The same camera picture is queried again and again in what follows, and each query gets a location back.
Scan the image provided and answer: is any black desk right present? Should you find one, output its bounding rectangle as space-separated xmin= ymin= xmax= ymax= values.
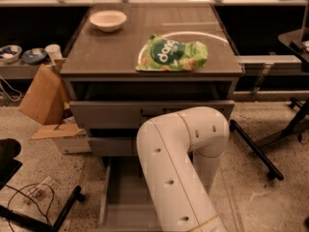
xmin=255 ymin=8 xmax=309 ymax=148

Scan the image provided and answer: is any black cable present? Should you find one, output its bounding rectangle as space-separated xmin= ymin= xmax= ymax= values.
xmin=0 ymin=179 xmax=56 ymax=232

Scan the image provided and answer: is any white bowl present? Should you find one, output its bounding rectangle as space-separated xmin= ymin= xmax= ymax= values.
xmin=90 ymin=10 xmax=126 ymax=32

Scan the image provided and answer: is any brown cardboard box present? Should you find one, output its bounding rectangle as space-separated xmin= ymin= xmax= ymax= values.
xmin=19 ymin=64 xmax=70 ymax=125

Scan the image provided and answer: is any clear plastic wrapper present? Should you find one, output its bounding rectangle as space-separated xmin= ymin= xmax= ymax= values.
xmin=26 ymin=176 xmax=54 ymax=198

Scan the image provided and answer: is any green snack bag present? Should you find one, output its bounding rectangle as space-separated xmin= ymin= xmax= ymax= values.
xmin=135 ymin=34 xmax=208 ymax=72

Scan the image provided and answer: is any dark blue bowl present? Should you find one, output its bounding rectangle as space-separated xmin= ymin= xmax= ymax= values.
xmin=21 ymin=48 xmax=47 ymax=65

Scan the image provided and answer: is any grey drawer cabinet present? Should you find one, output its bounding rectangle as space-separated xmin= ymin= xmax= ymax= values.
xmin=59 ymin=2 xmax=244 ymax=179

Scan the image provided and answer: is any grey top drawer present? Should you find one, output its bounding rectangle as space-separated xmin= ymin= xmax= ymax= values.
xmin=70 ymin=101 xmax=235 ymax=129

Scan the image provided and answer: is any grey middle drawer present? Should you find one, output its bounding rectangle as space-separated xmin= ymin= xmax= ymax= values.
xmin=88 ymin=137 xmax=137 ymax=157

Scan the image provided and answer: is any white cable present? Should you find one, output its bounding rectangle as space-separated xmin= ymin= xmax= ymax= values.
xmin=0 ymin=72 xmax=23 ymax=103

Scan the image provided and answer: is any blue patterned bowl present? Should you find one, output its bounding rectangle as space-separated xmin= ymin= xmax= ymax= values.
xmin=0 ymin=44 xmax=22 ymax=64

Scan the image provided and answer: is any black stand leg right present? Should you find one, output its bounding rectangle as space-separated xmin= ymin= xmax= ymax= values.
xmin=230 ymin=120 xmax=284 ymax=181

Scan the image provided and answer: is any black chair seat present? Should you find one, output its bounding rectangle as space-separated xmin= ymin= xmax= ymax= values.
xmin=0 ymin=138 xmax=22 ymax=189

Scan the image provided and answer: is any white cardboard box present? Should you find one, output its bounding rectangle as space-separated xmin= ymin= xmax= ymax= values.
xmin=31 ymin=124 xmax=91 ymax=154

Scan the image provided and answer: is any grey drawer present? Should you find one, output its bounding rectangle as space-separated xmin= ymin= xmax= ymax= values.
xmin=88 ymin=137 xmax=137 ymax=157
xmin=70 ymin=101 xmax=235 ymax=129
xmin=88 ymin=157 xmax=162 ymax=232

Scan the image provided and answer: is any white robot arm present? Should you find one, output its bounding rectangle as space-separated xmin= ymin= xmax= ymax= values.
xmin=136 ymin=106 xmax=229 ymax=232

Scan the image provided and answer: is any white paper cup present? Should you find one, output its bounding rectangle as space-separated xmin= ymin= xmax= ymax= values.
xmin=44 ymin=43 xmax=62 ymax=60

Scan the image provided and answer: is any grey bottom drawer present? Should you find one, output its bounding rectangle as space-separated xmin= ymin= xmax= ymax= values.
xmin=88 ymin=157 xmax=162 ymax=232

